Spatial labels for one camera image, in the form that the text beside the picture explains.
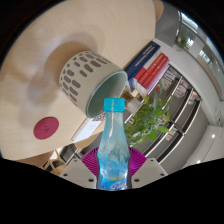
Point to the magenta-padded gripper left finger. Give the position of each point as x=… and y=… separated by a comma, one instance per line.
x=76, y=170

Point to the small green plant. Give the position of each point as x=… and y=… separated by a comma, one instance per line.
x=181, y=42

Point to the white magazine with patterned cover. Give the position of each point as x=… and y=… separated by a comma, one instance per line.
x=87, y=128

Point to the grey shelf unit with books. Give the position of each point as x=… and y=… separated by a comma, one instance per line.
x=180, y=110

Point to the clear bottle with blue cap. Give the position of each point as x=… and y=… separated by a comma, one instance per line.
x=113, y=146

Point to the grey-green patterned ceramic mug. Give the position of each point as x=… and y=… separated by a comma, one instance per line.
x=83, y=76

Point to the round-backed wooden chair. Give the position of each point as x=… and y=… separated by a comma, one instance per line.
x=35, y=159
x=159, y=8

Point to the navy blue book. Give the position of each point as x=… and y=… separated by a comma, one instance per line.
x=141, y=60

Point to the green potted plant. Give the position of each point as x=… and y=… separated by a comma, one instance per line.
x=148, y=120

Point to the flat round red coaster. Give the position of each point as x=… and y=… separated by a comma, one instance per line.
x=46, y=128

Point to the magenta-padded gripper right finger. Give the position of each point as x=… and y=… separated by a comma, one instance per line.
x=148, y=170

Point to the purple book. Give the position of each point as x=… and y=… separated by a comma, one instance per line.
x=159, y=78

